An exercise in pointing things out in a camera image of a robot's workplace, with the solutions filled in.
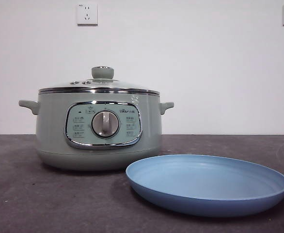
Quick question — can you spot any pale green electric steamer pot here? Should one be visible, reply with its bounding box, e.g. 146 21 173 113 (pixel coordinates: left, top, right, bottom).
18 91 174 172

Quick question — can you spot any blue round plate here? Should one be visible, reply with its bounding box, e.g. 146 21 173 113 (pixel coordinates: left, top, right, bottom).
125 154 284 211

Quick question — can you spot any glass lid with green knob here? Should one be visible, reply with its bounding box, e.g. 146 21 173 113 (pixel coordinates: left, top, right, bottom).
38 66 160 95

